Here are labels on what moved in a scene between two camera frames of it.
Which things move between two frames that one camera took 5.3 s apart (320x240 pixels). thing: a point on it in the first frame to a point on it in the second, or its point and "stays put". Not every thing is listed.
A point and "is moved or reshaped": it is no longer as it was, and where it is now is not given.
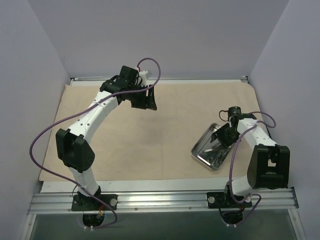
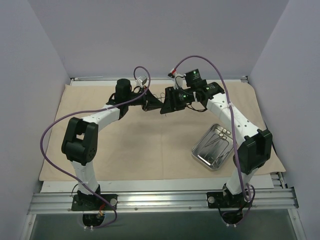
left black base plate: [89, 203] stays put
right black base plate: [225, 200] stays put
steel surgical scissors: [215, 164] is moved or reshaped
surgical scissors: [216, 160] to [162, 95]
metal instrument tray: [211, 154] stays put
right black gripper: [222, 133] to [170, 99]
